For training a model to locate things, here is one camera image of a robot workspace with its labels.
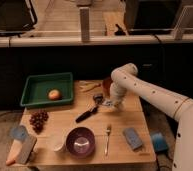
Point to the green plastic tray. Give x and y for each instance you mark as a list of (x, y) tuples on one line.
[(37, 88)]

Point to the black monitor left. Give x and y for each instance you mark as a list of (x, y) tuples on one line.
[(17, 16)]

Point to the blue sponge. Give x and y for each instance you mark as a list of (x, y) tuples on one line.
[(132, 138)]

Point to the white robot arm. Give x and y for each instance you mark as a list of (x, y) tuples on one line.
[(176, 106)]

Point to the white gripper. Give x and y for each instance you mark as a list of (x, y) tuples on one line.
[(117, 103)]

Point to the blue plastic cup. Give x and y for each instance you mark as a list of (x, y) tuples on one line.
[(19, 133)]

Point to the blue device on floor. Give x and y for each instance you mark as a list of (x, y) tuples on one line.
[(159, 143)]

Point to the white horizontal rail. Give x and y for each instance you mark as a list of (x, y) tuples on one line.
[(97, 40)]

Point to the orange carrot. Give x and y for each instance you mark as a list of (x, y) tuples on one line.
[(13, 153)]

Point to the black monitor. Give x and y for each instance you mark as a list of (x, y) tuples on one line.
[(145, 17), (17, 16)]

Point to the white vertical post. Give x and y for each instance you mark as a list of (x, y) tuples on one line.
[(84, 23)]

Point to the bunch of red grapes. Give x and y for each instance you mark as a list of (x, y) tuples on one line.
[(37, 120)]

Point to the purple bowl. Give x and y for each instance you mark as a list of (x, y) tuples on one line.
[(80, 142)]

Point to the small black object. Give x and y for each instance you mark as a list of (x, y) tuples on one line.
[(119, 31)]

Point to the red-yellow apple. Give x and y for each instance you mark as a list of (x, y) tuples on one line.
[(54, 94)]

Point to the orange-red bowl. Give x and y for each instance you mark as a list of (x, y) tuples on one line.
[(106, 85)]

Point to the black monitor right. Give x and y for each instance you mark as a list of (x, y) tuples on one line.
[(145, 17)]

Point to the silver fork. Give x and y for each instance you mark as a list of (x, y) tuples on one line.
[(108, 132)]

